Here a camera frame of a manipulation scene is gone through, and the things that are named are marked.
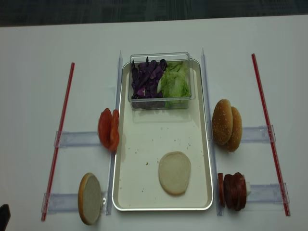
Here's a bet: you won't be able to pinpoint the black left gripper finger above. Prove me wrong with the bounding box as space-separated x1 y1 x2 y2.
0 204 11 231

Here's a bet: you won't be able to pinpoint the inner tomato slice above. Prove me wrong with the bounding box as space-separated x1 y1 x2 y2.
109 109 119 152

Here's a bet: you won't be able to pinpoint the tomato slice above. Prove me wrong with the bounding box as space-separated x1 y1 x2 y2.
98 108 112 149
109 109 119 152

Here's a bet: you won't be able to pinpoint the outer tomato slice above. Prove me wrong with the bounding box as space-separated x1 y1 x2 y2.
98 108 112 149

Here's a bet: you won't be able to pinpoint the green lettuce pile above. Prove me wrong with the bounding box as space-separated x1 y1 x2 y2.
157 61 191 98

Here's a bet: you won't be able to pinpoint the dark meat patty stack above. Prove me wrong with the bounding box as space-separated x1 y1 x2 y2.
223 172 247 211

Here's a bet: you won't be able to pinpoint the white pusher block patties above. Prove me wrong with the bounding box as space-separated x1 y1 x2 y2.
245 181 251 197

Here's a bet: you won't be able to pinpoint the upright bun half left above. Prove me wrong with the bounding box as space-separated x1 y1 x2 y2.
77 173 102 225

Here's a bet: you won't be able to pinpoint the cream metal tray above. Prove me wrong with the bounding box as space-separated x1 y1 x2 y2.
112 60 213 211

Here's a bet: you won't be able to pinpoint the bun bottom on tray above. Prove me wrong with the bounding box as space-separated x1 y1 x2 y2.
158 151 191 196

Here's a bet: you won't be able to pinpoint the purple cabbage pieces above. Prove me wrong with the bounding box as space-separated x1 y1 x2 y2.
131 57 167 99

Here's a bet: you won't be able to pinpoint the clear plastic salad box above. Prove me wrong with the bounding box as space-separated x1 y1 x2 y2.
128 52 194 110

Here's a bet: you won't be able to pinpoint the red sausage slice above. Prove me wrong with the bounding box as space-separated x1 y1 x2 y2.
218 173 225 208

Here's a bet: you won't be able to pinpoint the front sesame bun top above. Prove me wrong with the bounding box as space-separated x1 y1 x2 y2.
212 99 233 145

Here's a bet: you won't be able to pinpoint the sesame bun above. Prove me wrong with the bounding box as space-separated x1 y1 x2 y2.
212 99 233 145
225 106 243 152

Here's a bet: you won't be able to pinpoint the rear sesame bun top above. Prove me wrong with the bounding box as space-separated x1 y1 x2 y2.
225 106 243 152

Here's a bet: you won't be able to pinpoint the clear rail behind bun half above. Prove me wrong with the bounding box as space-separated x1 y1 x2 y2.
40 191 108 215

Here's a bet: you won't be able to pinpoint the clear rail behind tomato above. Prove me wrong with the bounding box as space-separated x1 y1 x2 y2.
54 131 101 148

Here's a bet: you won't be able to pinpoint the left red rail strip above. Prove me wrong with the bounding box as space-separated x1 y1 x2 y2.
41 62 75 222

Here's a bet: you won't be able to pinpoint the red rail strip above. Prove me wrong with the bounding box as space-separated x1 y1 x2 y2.
251 53 291 217
41 62 75 222

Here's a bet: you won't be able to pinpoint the right long clear rail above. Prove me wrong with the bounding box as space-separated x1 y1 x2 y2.
201 48 223 216

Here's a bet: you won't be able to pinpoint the clear rail behind sesame buns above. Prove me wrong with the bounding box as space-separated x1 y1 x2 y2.
241 125 276 143

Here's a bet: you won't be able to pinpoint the clear rail behind patties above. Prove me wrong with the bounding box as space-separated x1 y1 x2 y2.
246 183 290 204

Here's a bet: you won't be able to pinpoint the right red rail strip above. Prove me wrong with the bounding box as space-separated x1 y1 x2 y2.
251 53 291 217

